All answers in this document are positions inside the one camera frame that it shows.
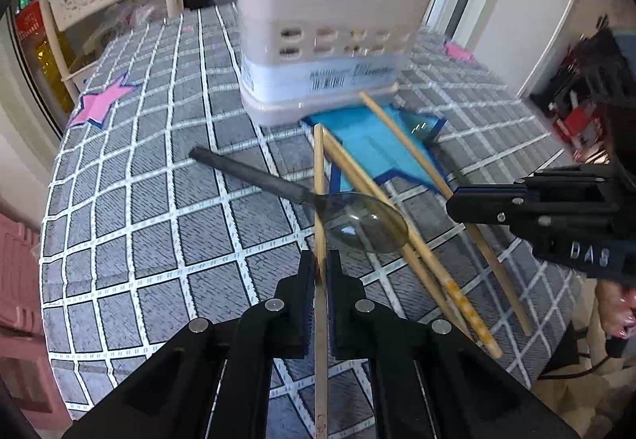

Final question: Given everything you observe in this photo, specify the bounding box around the person's right hand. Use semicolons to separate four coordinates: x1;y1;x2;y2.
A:
594;281;636;341

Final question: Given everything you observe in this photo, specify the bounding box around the plain wooden chopstick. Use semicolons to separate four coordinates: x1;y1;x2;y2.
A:
312;123;330;439
358;91;534;337

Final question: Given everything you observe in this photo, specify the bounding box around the black cable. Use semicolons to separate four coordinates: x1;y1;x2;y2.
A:
541;354;618;381

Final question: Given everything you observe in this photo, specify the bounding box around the black and red clutter pile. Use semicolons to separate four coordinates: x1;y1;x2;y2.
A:
529;29;615;164

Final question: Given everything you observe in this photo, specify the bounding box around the yellow cooking oil bottle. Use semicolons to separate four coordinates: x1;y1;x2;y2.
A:
32;29;76;107

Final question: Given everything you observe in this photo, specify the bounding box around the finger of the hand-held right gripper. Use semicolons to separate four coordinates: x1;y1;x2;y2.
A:
446;185;548;242
514;164;620;202

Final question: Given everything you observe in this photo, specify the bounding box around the beige plastic utensil holder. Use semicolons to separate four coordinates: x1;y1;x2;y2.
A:
233;0;434;127

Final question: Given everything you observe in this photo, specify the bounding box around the yellow patterned wooden chopstick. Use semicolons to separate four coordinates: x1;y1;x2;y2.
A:
325;141;474;343
322;126;503;360

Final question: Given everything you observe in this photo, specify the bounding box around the red box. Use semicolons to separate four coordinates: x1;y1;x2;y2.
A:
13;1;48;41

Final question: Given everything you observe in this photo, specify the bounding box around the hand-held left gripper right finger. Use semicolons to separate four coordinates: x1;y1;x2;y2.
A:
327;251;581;439

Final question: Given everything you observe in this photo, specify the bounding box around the grey checked star tablecloth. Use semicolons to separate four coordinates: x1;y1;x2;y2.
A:
40;2;585;439

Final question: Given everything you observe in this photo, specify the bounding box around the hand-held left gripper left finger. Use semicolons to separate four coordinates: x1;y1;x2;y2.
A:
62;251;317;439

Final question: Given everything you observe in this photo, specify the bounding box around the black-handled metal spoon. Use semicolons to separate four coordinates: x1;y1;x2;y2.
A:
189;145;409;254

